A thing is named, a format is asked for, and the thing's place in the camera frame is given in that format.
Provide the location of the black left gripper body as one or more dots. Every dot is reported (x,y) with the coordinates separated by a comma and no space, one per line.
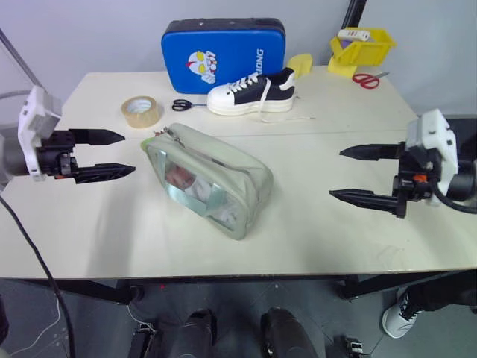
(56,154)

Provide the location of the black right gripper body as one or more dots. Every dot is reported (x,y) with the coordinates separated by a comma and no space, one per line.
(417,175)

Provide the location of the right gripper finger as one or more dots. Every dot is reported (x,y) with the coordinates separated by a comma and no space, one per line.
(365,198)
(369,152)

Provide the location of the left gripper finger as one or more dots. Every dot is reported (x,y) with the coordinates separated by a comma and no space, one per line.
(104,173)
(97,137)

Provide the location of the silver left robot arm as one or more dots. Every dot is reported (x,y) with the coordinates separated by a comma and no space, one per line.
(11,160)

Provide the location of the yellow plastic storage bin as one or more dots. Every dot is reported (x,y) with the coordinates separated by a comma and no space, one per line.
(369,52)

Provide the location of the grey-green zip pouch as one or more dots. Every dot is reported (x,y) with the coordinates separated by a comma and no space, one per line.
(223,160)

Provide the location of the roll of clear packing tape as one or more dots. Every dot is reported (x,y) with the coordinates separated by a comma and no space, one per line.
(128,113)

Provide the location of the grey metal pole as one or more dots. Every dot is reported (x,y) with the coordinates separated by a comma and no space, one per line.
(16,52)

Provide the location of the yellow sponge piece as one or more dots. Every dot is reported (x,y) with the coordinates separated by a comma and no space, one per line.
(301,62)

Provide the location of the white power strip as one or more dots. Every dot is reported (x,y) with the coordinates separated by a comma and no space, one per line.
(354,34)

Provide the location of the person's dark trouser leg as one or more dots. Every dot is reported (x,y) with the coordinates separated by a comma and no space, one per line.
(447,294)

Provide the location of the person's white shoe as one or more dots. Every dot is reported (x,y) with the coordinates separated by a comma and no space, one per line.
(398,317)

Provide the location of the black and white sneaker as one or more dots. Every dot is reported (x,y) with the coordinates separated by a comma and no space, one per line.
(246,97)

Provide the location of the black metal pole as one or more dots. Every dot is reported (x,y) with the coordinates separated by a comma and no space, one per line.
(354,13)

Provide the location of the dark rounded shape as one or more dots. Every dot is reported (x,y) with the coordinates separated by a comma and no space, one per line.
(194,333)
(287,333)

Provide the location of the blue padded kick shield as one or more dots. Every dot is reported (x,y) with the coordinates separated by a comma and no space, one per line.
(231,48)

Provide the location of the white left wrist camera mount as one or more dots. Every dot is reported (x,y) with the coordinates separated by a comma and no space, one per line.
(28,130)

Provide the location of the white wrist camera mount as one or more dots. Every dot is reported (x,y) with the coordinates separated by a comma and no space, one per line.
(28,130)
(432,127)

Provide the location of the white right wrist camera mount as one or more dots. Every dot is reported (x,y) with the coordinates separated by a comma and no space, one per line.
(432,127)

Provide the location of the black table frame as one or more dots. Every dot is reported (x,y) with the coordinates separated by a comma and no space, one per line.
(97,291)

